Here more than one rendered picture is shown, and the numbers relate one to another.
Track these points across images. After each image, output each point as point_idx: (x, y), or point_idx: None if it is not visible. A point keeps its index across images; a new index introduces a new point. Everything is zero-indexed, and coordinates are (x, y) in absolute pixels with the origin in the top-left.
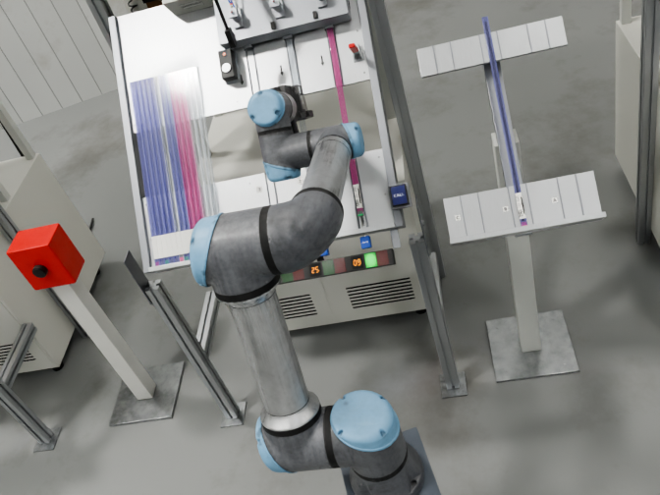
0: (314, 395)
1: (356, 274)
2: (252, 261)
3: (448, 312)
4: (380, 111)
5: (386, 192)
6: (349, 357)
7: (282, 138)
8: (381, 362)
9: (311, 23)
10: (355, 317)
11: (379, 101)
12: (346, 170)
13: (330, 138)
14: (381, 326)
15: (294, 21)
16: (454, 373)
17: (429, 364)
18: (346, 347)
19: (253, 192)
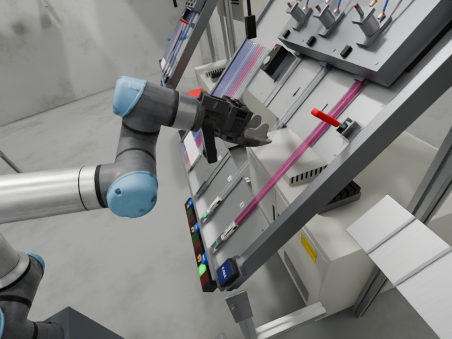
0: (5, 283)
1: (288, 252)
2: None
3: (322, 332)
4: (298, 202)
5: (239, 255)
6: (262, 270)
7: (123, 134)
8: (264, 293)
9: (337, 60)
10: (284, 263)
11: (307, 194)
12: (22, 212)
13: (83, 172)
14: (292, 282)
15: (327, 46)
16: None
17: None
18: (270, 265)
19: (218, 156)
